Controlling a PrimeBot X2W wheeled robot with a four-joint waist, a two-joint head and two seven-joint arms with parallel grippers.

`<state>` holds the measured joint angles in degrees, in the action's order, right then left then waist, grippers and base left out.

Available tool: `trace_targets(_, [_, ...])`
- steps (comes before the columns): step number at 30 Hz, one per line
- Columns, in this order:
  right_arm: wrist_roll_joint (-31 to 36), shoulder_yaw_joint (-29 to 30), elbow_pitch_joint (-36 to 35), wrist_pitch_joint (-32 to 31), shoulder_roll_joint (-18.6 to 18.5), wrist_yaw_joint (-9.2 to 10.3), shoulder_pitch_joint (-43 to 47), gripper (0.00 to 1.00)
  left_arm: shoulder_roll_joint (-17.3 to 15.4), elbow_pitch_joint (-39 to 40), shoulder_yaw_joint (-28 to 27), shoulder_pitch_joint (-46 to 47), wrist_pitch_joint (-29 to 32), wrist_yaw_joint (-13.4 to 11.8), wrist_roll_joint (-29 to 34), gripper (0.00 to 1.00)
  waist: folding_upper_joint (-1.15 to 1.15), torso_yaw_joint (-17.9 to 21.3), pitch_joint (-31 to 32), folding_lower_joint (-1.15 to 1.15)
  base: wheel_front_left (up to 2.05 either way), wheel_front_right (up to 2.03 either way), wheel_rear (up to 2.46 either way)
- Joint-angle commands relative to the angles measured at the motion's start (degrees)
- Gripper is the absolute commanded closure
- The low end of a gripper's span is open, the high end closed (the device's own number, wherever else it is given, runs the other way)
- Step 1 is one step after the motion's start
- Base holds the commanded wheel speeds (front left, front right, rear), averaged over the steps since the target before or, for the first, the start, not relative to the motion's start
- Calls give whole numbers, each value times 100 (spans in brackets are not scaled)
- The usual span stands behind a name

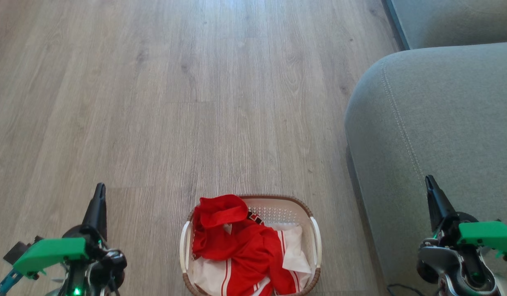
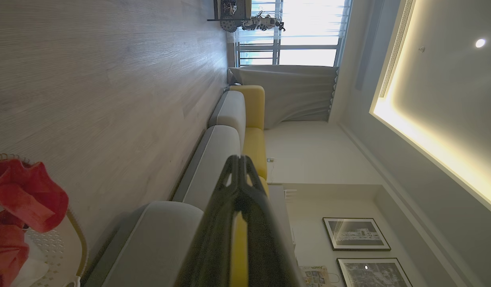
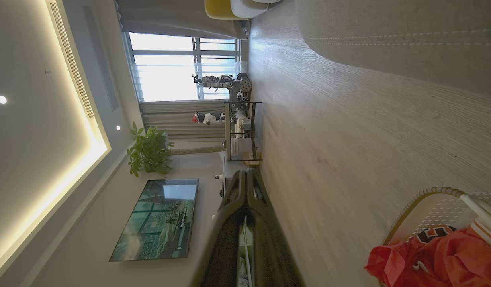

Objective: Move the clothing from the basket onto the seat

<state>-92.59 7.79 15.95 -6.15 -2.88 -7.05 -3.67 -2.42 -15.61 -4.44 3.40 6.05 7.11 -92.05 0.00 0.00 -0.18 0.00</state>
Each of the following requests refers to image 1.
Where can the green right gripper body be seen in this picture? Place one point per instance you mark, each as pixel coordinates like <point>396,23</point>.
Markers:
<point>485,236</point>

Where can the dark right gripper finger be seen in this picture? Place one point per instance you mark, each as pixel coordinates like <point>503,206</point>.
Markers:
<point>438,205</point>

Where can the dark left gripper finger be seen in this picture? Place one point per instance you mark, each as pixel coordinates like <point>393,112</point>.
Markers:
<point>97,211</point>

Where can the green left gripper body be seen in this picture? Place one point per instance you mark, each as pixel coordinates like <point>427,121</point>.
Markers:
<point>52,253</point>

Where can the red jersey with checked collar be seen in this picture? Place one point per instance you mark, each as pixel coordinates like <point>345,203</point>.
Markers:
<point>245,246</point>

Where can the grey fabric sofa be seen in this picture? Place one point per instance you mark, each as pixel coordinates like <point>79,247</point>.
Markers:
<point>434,123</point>

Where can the grey sofa seat section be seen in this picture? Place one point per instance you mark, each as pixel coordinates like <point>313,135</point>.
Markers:
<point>454,20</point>

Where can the red and white striped garment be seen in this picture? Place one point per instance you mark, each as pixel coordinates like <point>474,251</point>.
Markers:
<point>214,277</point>

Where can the white laundry basket brown rim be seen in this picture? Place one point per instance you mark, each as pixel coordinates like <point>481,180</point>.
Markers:
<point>296,213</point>

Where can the plain white cloth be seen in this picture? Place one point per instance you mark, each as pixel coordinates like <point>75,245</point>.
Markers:
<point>296,250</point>

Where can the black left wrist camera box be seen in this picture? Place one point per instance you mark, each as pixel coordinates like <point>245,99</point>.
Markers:
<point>21,248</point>

